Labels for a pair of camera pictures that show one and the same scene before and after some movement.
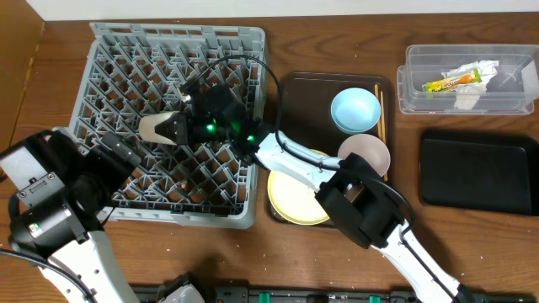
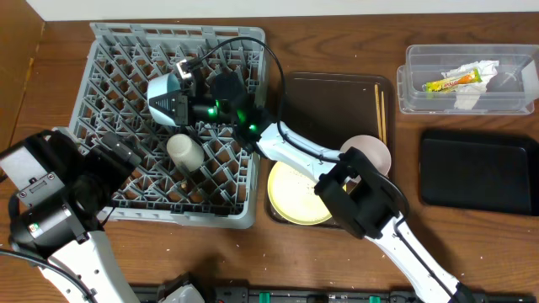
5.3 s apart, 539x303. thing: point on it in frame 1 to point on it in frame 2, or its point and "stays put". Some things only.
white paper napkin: x=467 y=94 stays put
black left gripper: x=122 y=151 stays put
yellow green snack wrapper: x=471 y=77 stays put
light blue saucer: x=355 y=110 to x=160 y=85
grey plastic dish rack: x=122 y=71 stays put
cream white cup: x=146 y=125 to x=185 y=151
